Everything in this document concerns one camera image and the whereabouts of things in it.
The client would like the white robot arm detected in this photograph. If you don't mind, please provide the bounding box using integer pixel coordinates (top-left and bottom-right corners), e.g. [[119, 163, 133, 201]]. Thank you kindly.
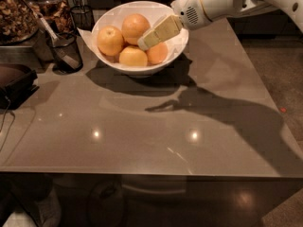
[[138, 0, 303, 50]]

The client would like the black mesh cup rear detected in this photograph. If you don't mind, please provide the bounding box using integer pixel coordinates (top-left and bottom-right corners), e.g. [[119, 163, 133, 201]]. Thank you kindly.
[[71, 5, 95, 31]]

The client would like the rear glass snack jar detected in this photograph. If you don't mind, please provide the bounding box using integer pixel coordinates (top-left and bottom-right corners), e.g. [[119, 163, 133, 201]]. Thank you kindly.
[[27, 0, 74, 32]]

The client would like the black device on left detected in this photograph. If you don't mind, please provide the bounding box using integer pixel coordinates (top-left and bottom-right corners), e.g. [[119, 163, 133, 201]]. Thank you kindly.
[[0, 63, 38, 110]]

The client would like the white paper liner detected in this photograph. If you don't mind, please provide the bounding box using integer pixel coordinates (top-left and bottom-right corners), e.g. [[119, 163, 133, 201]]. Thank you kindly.
[[80, 17, 188, 76]]

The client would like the black mesh cup front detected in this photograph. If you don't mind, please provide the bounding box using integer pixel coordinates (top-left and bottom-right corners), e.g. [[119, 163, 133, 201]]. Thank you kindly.
[[46, 32, 83, 74]]

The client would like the thin black cable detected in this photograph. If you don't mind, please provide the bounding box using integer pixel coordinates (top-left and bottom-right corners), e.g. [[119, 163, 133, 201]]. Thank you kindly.
[[0, 97, 16, 151]]

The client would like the large glass snack jar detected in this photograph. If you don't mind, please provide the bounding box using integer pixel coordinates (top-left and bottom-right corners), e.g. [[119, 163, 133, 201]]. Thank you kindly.
[[0, 0, 38, 45]]

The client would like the black mesh cup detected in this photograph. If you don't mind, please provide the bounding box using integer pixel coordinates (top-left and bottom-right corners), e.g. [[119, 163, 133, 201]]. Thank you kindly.
[[71, 5, 95, 31], [46, 32, 83, 74]]

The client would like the orange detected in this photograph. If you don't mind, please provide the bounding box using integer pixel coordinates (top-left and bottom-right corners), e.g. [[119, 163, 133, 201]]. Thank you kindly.
[[97, 26, 124, 56], [121, 13, 151, 45], [119, 46, 148, 67], [146, 43, 169, 65]]

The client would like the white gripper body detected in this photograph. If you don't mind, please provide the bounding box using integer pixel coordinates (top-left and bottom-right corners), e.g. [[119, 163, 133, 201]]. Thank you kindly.
[[171, 0, 211, 30]]

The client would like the white ceramic bowl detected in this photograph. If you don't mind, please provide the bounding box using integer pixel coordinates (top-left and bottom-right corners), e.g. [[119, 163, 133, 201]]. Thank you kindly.
[[85, 1, 188, 78]]

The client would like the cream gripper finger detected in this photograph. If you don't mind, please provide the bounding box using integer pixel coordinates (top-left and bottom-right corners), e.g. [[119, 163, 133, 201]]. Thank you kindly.
[[137, 14, 183, 50]]

